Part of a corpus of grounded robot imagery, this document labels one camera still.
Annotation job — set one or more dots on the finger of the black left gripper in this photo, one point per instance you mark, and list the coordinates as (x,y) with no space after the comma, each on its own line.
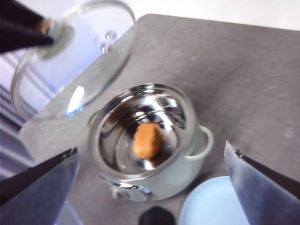
(21,37)
(18,9)

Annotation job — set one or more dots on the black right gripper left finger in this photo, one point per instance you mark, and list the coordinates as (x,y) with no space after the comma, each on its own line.
(39,194)

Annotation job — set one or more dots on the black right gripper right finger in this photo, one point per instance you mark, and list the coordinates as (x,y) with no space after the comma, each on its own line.
(264,187)

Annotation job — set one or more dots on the glass lid with green knob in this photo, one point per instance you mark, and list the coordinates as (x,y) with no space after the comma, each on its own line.
(93,47)

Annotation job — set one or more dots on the brown potato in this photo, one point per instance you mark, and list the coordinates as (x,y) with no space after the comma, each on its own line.
(145,141)

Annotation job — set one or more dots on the blue round plate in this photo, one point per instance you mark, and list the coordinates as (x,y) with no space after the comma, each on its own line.
(208,204)

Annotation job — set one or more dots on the pale green electric steamer pot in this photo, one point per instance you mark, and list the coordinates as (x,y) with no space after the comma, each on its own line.
(168,178)

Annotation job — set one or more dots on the small black camera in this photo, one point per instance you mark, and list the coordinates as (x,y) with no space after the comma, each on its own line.
(156,216)

